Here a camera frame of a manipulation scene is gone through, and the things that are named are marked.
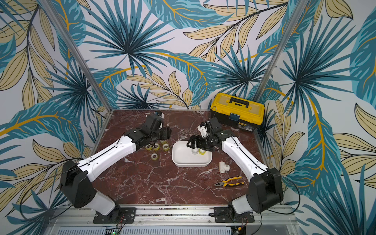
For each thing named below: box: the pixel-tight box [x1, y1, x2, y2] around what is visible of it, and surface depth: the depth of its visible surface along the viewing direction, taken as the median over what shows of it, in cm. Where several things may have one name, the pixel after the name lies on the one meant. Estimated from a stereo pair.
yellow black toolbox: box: [209, 92, 265, 133], surface depth 102 cm
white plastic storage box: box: [171, 140, 213, 168], surface depth 95 cm
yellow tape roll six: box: [198, 148, 207, 156], surface depth 97 cm
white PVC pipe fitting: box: [218, 161, 231, 174], surface depth 90 cm
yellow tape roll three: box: [162, 143, 170, 151], surface depth 99 cm
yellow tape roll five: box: [150, 153, 158, 161], surface depth 95 cm
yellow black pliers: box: [213, 176, 245, 188], surface depth 85 cm
